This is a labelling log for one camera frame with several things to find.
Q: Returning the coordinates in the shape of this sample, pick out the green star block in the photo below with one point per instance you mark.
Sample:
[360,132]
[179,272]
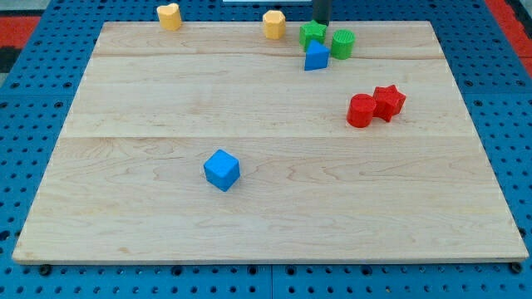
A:
[312,31]

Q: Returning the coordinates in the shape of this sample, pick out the red star block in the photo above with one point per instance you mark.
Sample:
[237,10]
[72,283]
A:
[389,102]

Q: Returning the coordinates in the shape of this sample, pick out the blue cube block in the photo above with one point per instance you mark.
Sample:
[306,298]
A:
[222,170]

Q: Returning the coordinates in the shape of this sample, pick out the wooden board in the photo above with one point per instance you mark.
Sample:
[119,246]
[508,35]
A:
[126,181]

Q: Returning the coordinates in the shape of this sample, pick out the red cylinder block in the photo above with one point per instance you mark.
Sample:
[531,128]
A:
[360,111]

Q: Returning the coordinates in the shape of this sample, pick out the blue triangle block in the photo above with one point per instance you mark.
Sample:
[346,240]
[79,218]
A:
[317,56]

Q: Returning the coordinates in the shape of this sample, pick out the yellow hexagon block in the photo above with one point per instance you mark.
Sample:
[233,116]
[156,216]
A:
[274,24]

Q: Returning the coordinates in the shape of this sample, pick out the green cylinder block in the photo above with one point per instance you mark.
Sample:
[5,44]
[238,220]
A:
[342,44]

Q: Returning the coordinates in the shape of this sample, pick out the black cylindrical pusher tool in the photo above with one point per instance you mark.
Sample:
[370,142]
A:
[322,11]

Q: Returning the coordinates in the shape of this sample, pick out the yellow heart block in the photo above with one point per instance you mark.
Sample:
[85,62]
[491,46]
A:
[169,16]

